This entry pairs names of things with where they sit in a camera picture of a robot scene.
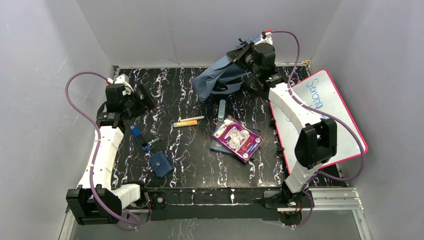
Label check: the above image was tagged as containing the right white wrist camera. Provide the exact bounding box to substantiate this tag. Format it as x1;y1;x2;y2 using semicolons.
255;29;273;46

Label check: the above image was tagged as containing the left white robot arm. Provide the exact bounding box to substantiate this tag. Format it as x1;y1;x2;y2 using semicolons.
66;83;156;225

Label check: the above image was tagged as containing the blue student backpack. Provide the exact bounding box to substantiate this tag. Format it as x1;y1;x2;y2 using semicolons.
191;54;249;102

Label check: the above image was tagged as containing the yellow orange highlighter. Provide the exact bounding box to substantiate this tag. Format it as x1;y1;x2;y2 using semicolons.
172;120;198;128

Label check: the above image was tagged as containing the dark blue notebook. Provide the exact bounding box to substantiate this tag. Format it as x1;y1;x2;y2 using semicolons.
209;139;236;156

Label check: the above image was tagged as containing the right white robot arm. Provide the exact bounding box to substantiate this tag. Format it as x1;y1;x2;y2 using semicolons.
226;41;338;207

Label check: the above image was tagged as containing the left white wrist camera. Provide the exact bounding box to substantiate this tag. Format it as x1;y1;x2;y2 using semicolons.
113;74;134;96

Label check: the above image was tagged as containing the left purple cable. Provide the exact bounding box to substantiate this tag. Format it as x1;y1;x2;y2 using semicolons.
64;72;150;232

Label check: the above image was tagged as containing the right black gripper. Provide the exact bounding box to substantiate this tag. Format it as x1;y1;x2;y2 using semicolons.
226;41;261;78

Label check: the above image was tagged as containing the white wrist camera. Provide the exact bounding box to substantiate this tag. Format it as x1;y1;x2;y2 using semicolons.
255;29;273;46
113;74;134;96

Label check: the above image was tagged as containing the navy snap wallet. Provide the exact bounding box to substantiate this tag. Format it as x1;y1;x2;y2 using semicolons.
149;151;174;179

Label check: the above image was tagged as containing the teal eraser case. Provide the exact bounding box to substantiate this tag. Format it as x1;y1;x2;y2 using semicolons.
217;99;226;122

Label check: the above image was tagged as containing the pink framed whiteboard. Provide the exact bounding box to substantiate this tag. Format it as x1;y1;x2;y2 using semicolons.
268;69;368;172

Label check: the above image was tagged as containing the white pen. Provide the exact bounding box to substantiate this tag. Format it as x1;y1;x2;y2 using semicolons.
180;115;205;122

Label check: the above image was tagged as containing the black front rail frame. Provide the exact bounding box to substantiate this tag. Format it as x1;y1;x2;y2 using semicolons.
141;187;286;221

